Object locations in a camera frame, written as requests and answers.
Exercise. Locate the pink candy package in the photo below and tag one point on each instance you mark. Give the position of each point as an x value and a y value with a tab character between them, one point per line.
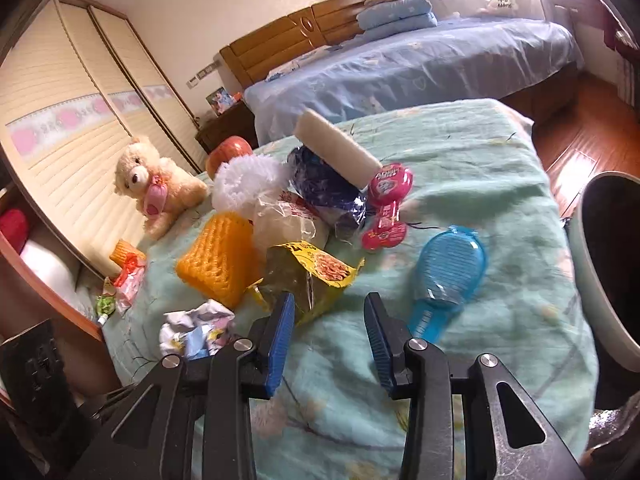
387	195

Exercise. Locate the bed with blue sheet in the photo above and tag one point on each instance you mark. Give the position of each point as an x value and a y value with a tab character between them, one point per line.
425	65

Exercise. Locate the wall switch panel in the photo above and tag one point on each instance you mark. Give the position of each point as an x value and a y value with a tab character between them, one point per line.
202	74

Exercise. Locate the pale green waste bin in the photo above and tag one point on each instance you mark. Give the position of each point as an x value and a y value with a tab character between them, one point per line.
582	260

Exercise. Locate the red cloth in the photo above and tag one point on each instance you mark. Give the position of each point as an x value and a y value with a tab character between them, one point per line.
12	230

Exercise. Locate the white pillow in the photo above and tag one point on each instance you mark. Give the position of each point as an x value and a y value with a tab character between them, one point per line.
47	270

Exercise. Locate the blue plastic hairbrush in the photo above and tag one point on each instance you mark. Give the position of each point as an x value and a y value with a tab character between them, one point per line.
447	270

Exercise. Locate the photo frame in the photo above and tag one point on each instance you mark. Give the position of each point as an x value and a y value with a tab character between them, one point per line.
220	101

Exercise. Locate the yellow snack wrapper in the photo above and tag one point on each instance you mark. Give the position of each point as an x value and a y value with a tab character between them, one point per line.
320	272

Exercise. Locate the white foam block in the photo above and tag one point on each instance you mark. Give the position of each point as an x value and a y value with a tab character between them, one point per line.
332	147

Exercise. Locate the white paper wrapper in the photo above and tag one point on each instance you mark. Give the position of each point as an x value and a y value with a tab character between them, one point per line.
197	330

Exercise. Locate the blue crinkled foil wrapper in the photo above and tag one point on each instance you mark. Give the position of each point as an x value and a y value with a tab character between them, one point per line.
322	190

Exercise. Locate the green floral blanket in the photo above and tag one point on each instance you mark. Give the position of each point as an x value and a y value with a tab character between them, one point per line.
475	170

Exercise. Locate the cream sliding-door wardrobe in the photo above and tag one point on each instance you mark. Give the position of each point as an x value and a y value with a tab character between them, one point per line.
65	150

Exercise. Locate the clear plastic bag red print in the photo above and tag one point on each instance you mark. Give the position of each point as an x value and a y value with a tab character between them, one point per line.
285	222

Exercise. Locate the red and white candy packet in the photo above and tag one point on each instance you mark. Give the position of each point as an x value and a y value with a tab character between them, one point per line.
129	282

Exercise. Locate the folded blue quilt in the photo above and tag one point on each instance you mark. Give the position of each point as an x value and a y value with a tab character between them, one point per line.
400	17

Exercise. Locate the green candy wrapper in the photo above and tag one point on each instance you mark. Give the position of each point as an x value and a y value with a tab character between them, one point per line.
105	307

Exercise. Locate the orange foam fruit net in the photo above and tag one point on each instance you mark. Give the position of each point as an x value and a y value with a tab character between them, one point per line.
220	260

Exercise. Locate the wooden nightstand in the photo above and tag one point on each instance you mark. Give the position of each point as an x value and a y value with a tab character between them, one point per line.
227	127

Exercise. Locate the wooden headboard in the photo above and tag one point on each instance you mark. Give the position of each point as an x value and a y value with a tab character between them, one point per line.
280	42

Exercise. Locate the small orange foam net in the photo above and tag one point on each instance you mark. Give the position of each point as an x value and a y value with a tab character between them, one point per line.
125	251

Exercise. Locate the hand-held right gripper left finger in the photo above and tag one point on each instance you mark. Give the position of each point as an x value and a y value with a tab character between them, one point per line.
280	347

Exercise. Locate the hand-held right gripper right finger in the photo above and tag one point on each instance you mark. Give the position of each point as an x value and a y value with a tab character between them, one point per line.
379	347

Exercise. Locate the dark red hanging garment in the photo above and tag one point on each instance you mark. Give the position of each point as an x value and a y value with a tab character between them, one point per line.
620	35

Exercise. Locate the red apple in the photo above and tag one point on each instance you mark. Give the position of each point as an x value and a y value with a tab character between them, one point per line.
227	152

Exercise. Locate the beige teddy bear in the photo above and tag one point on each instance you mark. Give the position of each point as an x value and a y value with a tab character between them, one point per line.
150	180

